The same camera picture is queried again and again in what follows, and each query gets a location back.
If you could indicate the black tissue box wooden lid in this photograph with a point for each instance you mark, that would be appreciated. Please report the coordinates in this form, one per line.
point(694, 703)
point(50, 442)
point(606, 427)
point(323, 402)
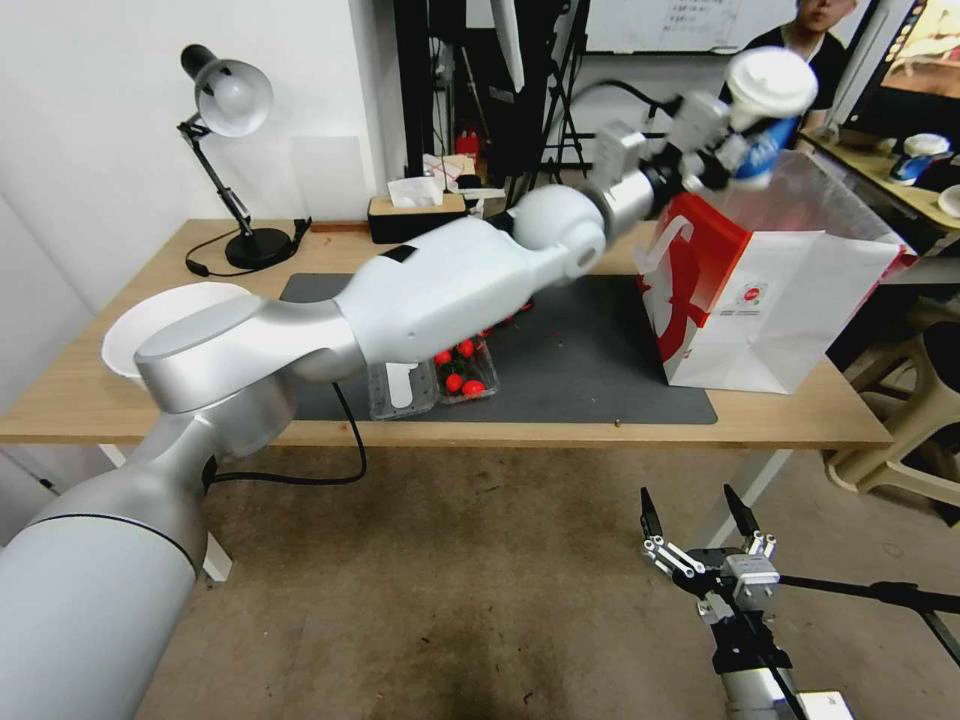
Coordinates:
point(409, 223)

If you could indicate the beige plastic stool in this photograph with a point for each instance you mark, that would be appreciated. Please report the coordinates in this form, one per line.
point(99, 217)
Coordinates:
point(915, 420)

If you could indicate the computer monitor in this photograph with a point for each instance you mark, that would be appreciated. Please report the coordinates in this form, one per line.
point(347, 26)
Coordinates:
point(919, 60)

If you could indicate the black desk lamp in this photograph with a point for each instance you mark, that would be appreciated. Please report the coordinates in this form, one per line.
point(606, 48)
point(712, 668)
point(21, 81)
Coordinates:
point(232, 97)

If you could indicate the person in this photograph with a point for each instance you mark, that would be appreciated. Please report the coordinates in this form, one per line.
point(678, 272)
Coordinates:
point(825, 64)

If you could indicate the wooden side table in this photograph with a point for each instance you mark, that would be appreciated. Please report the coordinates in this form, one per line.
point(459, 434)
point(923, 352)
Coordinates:
point(862, 169)

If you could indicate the blue paper cup white lid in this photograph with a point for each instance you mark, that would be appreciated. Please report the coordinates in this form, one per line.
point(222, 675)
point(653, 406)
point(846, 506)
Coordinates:
point(921, 157)
point(772, 90)

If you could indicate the red white paper delivery bag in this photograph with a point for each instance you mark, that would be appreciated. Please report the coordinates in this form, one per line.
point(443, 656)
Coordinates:
point(772, 315)

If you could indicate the white box red lines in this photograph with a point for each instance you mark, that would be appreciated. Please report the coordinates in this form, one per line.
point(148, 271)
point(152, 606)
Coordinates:
point(448, 169)

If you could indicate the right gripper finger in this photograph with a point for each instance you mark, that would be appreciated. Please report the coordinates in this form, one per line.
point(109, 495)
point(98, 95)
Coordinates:
point(654, 525)
point(744, 517)

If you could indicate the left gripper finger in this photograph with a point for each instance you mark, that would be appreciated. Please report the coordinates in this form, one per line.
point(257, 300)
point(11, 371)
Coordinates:
point(726, 166)

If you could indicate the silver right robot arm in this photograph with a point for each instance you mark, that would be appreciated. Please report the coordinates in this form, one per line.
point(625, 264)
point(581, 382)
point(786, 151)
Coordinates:
point(757, 694)

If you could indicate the black table mat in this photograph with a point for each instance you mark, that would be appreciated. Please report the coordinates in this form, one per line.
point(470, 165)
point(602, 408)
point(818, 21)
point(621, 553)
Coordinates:
point(577, 360)

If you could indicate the small red object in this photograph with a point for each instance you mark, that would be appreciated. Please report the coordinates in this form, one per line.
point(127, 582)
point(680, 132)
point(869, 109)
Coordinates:
point(468, 144)

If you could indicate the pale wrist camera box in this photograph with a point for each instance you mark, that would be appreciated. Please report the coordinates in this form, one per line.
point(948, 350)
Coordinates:
point(703, 121)
point(756, 581)

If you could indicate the clear plastic takeout box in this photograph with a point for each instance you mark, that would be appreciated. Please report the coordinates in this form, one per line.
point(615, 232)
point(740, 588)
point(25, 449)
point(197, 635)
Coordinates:
point(405, 390)

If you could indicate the red cherry tomato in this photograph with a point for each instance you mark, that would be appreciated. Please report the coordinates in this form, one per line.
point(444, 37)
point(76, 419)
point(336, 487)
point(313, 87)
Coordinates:
point(444, 358)
point(453, 383)
point(466, 349)
point(472, 388)

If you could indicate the small white paper bowl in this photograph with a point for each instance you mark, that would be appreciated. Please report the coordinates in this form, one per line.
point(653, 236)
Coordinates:
point(949, 202)

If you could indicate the whiteboard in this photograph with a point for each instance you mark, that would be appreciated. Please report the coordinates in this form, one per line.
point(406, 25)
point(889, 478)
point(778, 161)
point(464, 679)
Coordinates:
point(645, 22)

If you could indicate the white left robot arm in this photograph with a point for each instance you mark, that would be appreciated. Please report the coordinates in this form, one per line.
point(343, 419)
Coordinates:
point(450, 285)

